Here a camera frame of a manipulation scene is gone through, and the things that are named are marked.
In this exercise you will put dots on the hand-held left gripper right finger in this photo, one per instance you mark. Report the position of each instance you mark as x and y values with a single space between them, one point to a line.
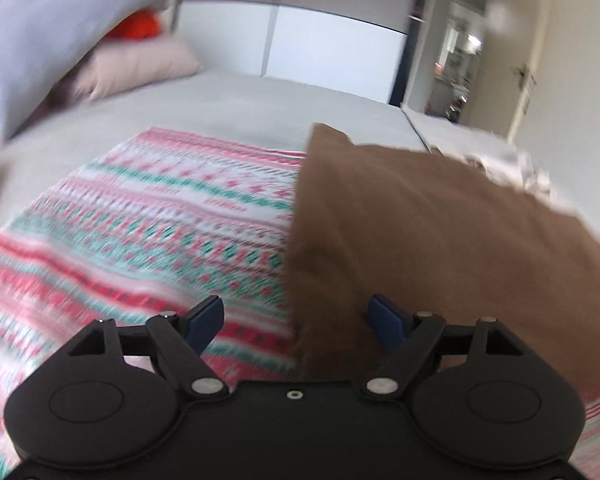
386 322

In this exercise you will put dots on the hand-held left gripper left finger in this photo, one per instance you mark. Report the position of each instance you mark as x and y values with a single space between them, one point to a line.
205 322

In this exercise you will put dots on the brown jacket with fur collar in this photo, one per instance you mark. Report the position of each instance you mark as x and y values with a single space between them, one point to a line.
430 235

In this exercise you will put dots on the red green patterned blanket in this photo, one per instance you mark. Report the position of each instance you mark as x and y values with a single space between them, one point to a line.
130 235

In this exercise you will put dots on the white folded cloth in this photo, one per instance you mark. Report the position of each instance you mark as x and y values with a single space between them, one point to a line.
455 130

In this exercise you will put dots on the bed with grey sheet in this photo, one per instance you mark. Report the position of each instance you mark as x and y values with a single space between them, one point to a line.
230 105

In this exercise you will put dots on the pink pillow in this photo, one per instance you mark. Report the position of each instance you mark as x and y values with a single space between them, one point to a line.
135 65

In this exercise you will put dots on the white grey wardrobe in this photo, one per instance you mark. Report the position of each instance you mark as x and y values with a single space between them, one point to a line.
330 45

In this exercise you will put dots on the white door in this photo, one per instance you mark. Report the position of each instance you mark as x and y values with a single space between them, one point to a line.
500 50

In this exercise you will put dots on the orange plush item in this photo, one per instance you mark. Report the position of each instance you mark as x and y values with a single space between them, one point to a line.
135 25

